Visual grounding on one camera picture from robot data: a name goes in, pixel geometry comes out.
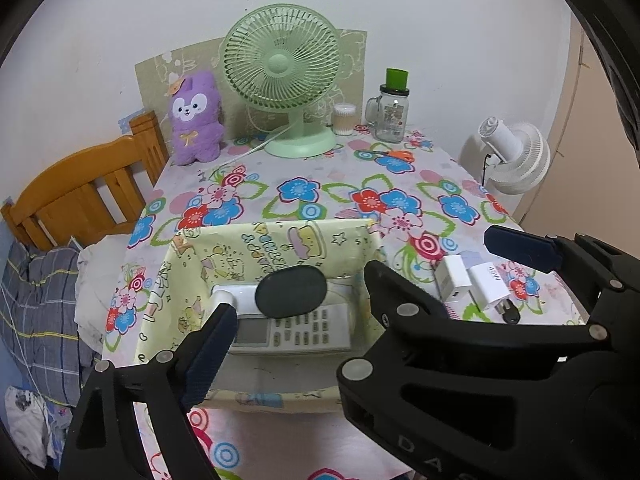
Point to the wooden bed headboard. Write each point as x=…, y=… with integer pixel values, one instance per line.
x=91, y=193

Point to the beige wooden door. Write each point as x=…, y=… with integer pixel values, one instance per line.
x=592, y=185

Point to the yellow cartoon storage box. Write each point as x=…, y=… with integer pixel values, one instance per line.
x=199, y=259

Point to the blue plaid pillow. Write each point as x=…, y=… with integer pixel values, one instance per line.
x=38, y=325

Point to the orange handled scissors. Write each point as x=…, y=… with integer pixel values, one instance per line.
x=406, y=156

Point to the white 45W charger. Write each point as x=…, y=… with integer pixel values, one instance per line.
x=489, y=291

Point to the cotton swab container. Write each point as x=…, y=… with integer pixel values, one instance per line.
x=344, y=118

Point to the black oval case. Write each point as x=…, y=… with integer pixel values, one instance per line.
x=291, y=291

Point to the white cordless phone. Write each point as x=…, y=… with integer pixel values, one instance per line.
x=326, y=329

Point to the glass mason jar mug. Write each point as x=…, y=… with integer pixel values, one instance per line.
x=386, y=114

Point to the green desk fan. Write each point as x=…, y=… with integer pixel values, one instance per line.
x=281, y=59

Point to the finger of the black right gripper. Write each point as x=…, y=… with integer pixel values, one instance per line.
x=603, y=279

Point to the floral tablecloth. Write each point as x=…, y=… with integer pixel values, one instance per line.
x=422, y=211

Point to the purple plush bunny toy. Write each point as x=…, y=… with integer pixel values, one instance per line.
x=194, y=110

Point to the small white charger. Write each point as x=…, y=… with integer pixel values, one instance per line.
x=452, y=278

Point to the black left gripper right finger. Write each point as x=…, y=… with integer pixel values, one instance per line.
x=468, y=400

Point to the white clip fan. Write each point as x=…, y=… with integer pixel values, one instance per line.
x=511, y=159

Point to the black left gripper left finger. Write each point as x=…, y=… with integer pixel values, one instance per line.
x=104, y=438

